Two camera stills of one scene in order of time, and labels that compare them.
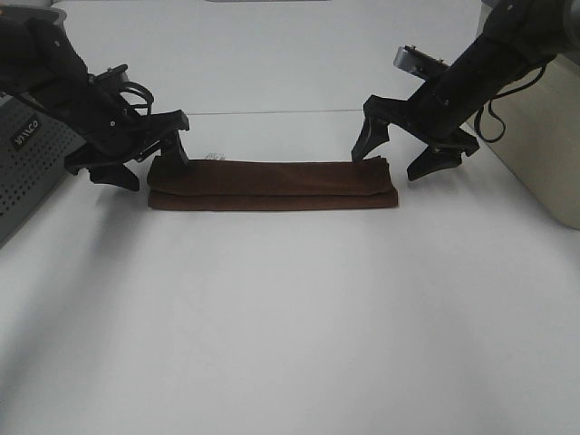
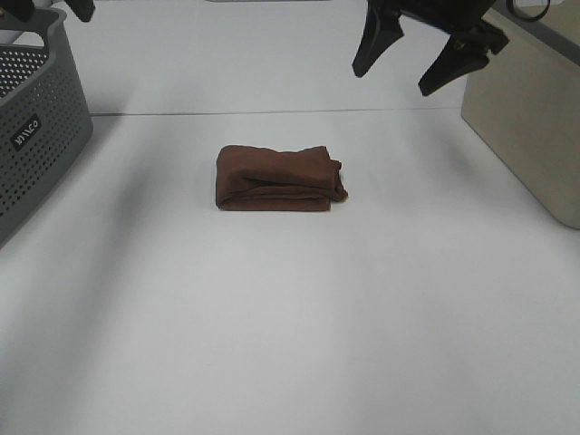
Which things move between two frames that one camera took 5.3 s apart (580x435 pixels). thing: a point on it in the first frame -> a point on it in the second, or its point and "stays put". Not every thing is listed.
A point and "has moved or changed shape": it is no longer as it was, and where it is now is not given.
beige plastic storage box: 534,125 stays put
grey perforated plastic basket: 34,143 stays put
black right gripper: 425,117 -> 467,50
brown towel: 355,184 has moved or changed shape
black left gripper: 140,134 -> 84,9
